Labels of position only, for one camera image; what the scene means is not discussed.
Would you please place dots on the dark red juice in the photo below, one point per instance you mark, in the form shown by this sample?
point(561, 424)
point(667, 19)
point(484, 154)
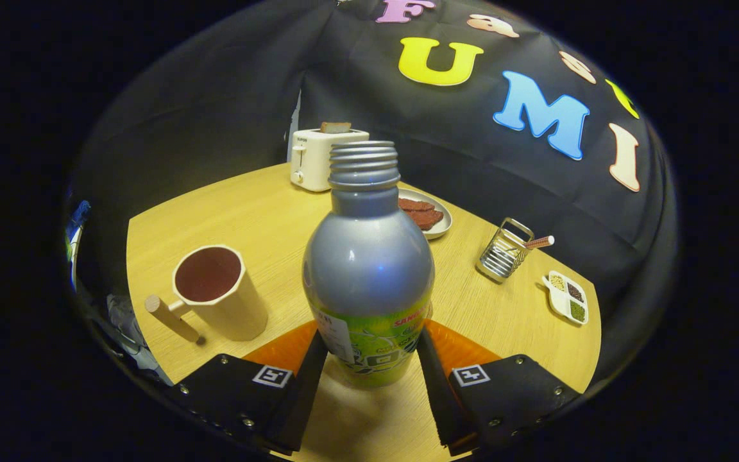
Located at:
point(208, 274)

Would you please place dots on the brown meat slice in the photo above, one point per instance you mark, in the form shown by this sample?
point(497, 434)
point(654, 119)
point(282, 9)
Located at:
point(416, 205)
point(427, 219)

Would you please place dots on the brown stick white tip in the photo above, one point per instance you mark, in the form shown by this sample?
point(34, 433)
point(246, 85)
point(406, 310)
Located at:
point(541, 242)

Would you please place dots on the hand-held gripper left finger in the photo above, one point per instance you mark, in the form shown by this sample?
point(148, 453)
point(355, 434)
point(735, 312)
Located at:
point(305, 398)

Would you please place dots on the silver bottle green label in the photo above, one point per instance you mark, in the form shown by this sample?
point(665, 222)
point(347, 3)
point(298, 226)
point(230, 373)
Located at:
point(369, 269)

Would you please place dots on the wooden table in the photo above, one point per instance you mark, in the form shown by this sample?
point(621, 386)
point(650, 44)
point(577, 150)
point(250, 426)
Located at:
point(267, 218)

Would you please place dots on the white toaster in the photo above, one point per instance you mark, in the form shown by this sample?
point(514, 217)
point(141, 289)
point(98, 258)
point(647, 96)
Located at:
point(312, 163)

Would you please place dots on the white divided dish with beans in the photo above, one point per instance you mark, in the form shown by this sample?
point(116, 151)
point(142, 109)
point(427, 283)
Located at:
point(565, 298)

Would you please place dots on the white round plate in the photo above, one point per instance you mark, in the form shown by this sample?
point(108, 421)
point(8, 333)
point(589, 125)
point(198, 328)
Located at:
point(446, 224)

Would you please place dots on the toast slice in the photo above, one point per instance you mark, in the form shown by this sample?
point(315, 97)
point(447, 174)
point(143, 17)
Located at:
point(335, 128)

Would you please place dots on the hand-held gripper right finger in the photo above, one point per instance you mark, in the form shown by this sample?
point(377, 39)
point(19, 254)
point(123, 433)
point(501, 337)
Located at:
point(437, 398)

